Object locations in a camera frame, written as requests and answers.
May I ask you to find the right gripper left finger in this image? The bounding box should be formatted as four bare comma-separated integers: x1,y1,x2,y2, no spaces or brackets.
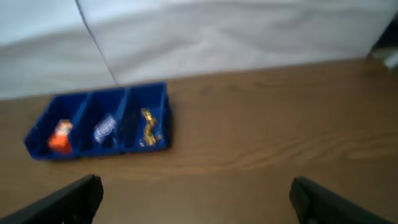
0,174,104,224

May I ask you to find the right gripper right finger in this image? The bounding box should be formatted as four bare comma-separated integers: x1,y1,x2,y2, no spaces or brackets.
289,176,396,224

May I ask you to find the orange candy box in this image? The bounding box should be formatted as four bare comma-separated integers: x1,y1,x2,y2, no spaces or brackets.
47,119,74,156

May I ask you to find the blue candy pack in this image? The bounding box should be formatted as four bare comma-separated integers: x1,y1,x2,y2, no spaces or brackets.
93,114,118,144

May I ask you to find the gold candy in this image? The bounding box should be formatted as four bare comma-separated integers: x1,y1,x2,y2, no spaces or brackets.
144,123,158,138
141,108,156,125
142,133,162,147

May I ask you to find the blue tray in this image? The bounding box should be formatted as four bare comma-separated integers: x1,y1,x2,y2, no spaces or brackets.
23,81,174,161

